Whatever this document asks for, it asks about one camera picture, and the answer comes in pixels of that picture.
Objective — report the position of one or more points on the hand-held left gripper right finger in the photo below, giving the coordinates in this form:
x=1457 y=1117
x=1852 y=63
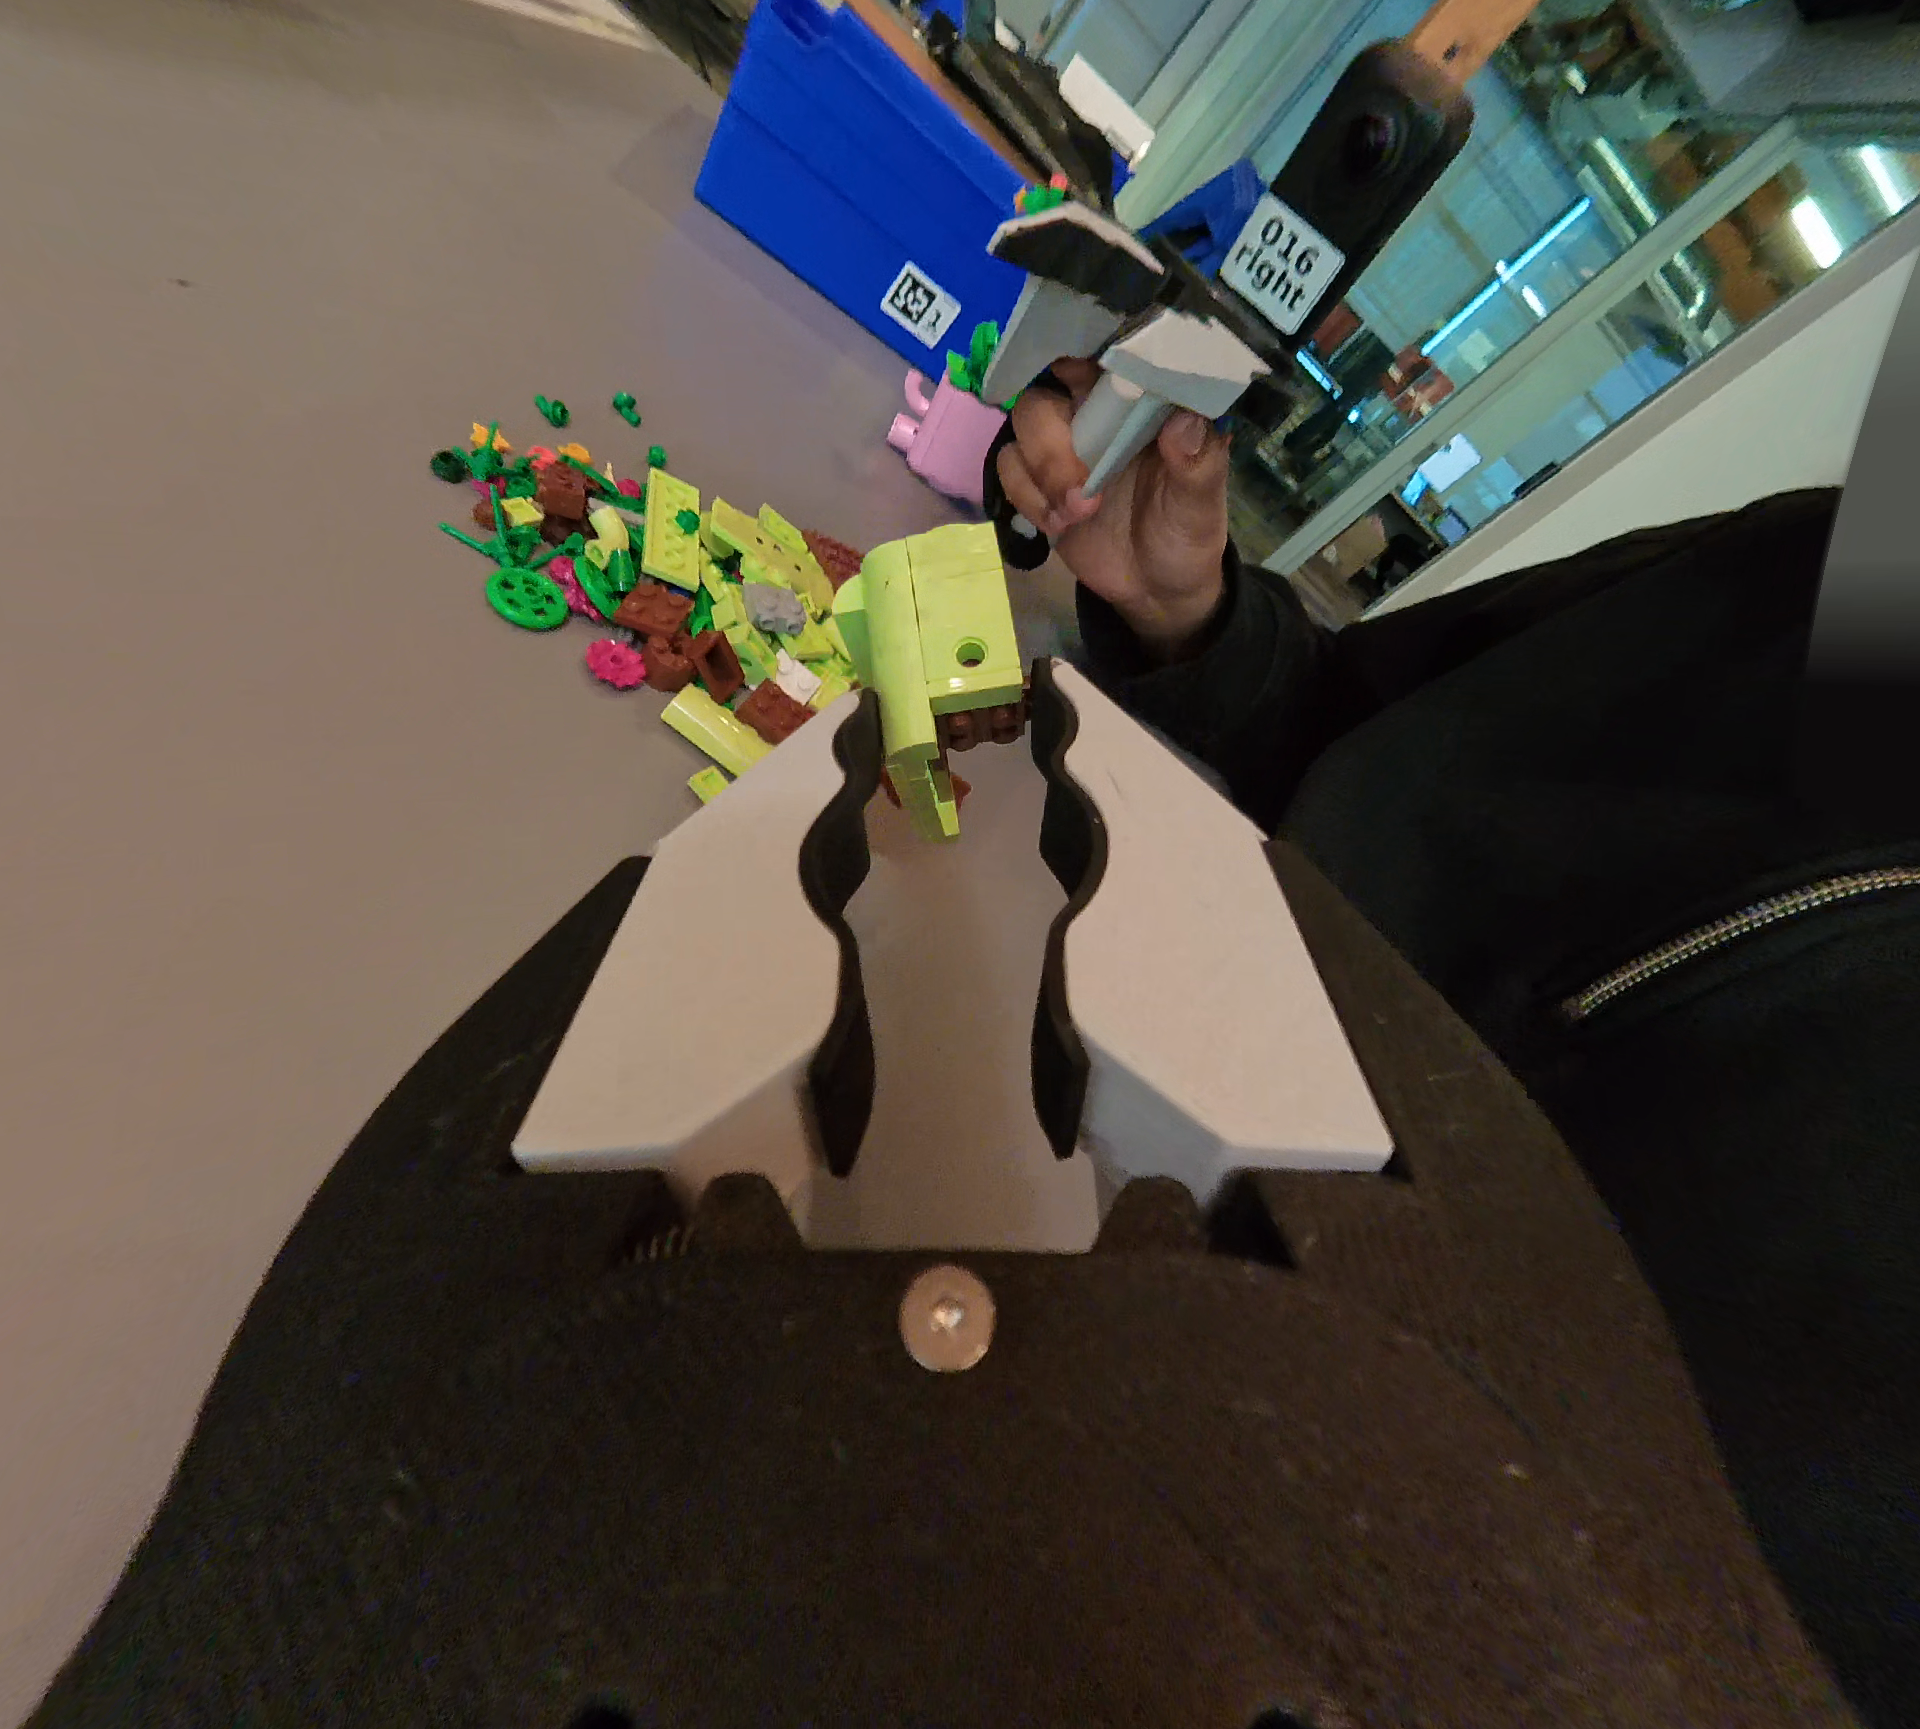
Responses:
x=1231 y=1008

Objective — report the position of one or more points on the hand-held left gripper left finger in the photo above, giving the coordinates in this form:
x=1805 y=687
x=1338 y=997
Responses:
x=674 y=1008

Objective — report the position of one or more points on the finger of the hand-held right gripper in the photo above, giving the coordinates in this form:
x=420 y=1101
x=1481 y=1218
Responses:
x=1193 y=363
x=1052 y=336

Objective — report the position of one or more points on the small lime plate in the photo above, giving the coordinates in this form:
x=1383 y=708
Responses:
x=712 y=784

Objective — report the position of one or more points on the large lime brick assembly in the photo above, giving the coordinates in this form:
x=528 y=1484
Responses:
x=930 y=620

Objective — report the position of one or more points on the person's right forearm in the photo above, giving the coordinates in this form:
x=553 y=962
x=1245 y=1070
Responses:
x=1261 y=694

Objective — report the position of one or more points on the person's right hand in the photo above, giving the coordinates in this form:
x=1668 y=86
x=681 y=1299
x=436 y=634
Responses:
x=1156 y=547

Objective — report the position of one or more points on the black white marker sticker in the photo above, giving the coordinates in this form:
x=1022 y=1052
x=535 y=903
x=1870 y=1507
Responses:
x=920 y=305

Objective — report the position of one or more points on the pink brick flower pot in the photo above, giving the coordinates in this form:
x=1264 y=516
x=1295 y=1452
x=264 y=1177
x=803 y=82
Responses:
x=952 y=440

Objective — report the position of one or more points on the blue plastic object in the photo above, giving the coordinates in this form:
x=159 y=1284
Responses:
x=1209 y=204

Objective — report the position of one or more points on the blue plastic bin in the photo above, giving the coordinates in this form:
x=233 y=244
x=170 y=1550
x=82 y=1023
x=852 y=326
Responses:
x=840 y=157

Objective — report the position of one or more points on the lime curved slope piece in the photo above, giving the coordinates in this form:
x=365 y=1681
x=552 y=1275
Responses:
x=716 y=728

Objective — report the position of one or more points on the person's black jacket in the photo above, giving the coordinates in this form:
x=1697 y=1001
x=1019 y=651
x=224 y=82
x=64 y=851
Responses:
x=1652 y=1008

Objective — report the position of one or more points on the pile of loose toy bricks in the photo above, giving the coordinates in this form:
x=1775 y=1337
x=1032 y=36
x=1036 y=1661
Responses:
x=674 y=561

